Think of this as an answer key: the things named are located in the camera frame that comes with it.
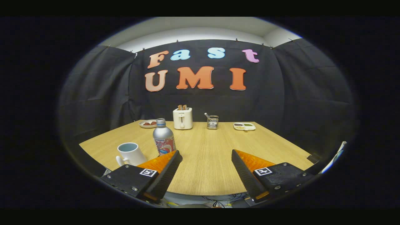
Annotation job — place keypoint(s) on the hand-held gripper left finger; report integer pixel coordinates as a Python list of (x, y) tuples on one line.
[(167, 175)]

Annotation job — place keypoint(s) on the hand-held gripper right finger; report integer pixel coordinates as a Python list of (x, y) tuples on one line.
[(245, 175)]

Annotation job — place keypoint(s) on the silver juice bottle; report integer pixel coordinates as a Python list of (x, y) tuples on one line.
[(162, 136)]

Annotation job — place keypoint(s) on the white cup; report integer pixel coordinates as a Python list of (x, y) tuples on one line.
[(131, 156)]

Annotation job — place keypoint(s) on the wooden table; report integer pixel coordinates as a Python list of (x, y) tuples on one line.
[(209, 156)]

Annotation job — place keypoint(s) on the white divided tray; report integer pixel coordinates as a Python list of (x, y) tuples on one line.
[(244, 126)]

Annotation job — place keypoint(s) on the small white plate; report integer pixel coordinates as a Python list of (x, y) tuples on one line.
[(147, 126)]

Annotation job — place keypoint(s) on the white toaster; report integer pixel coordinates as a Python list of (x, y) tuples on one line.
[(182, 118)]

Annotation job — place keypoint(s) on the metal mesh utensil holder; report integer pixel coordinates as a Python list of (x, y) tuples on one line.
[(212, 122)]

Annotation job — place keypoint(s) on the white side table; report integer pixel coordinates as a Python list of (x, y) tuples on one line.
[(334, 159)]

